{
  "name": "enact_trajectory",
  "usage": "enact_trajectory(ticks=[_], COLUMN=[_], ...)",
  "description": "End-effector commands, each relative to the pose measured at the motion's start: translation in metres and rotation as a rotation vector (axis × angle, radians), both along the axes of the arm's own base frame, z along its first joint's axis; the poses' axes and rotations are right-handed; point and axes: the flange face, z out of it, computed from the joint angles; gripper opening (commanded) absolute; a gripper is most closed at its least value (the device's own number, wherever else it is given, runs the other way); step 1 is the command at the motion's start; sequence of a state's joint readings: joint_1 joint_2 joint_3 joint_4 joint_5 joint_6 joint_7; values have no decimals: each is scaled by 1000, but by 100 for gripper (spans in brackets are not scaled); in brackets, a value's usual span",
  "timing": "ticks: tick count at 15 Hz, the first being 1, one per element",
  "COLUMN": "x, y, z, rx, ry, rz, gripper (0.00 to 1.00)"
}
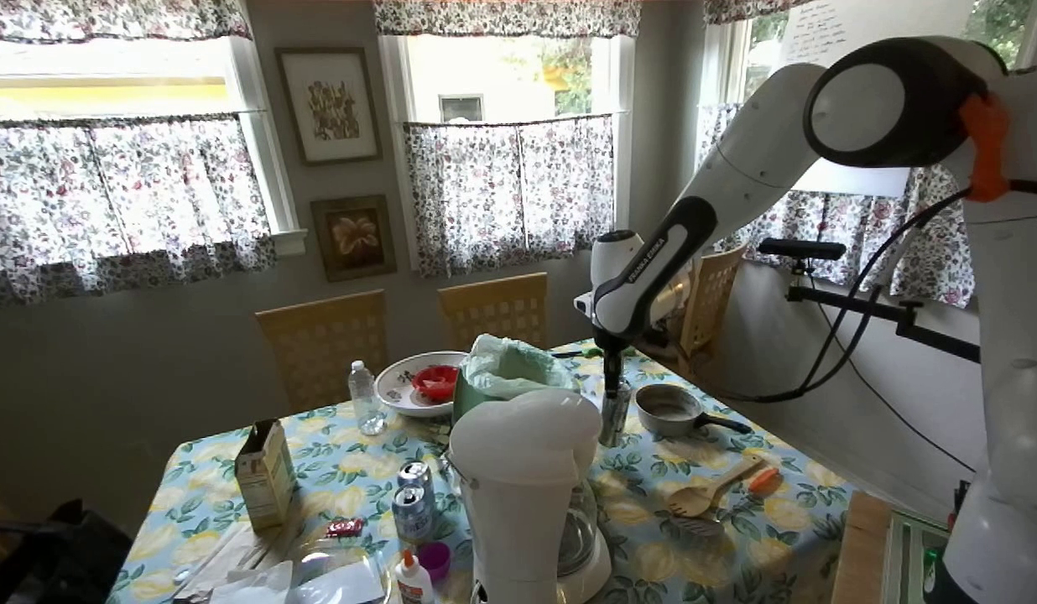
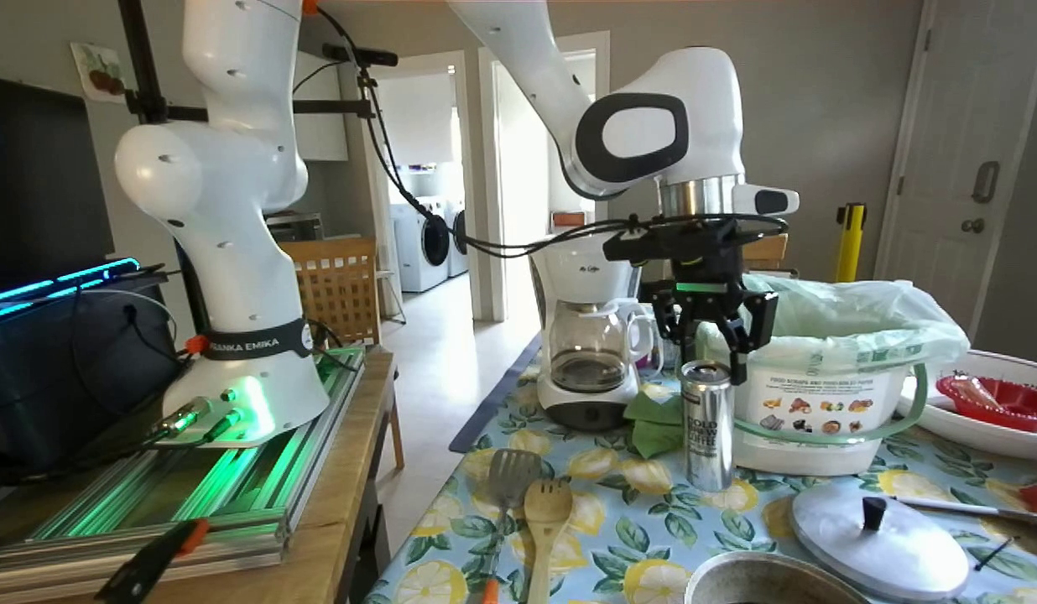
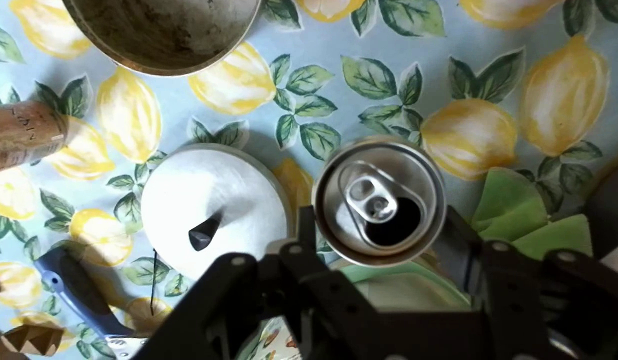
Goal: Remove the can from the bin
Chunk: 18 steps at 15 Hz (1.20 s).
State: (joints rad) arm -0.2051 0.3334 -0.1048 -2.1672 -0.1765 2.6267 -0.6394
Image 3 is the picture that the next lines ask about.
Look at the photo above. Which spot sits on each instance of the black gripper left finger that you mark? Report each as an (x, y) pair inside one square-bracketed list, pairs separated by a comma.
[(254, 306)]

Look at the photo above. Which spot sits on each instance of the metal pot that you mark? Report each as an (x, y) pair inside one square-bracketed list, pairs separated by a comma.
[(161, 32)]

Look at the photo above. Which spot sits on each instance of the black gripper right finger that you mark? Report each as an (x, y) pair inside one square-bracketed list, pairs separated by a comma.
[(554, 306)]

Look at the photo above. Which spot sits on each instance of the pale green bin liner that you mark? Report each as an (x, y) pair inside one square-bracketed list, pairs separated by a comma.
[(408, 293)]

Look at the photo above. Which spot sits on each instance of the thin black stick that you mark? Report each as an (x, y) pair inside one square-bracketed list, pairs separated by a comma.
[(153, 286)]

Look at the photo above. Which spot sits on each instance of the white pot lid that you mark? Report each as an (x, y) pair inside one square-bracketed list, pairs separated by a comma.
[(208, 193)]

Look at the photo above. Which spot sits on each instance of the green cloth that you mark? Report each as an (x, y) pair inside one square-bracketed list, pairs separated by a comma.
[(515, 206)]

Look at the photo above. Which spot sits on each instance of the lemon print tablecloth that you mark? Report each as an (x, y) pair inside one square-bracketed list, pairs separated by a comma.
[(388, 101)]

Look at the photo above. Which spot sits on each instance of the tall cylindrical shaker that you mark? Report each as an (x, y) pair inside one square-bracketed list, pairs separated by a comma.
[(21, 132)]

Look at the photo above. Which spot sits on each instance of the brown wooden object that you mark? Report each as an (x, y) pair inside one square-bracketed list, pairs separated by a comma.
[(31, 337)]

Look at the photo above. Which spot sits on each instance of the silver drink can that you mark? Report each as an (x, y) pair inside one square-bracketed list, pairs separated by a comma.
[(379, 201)]

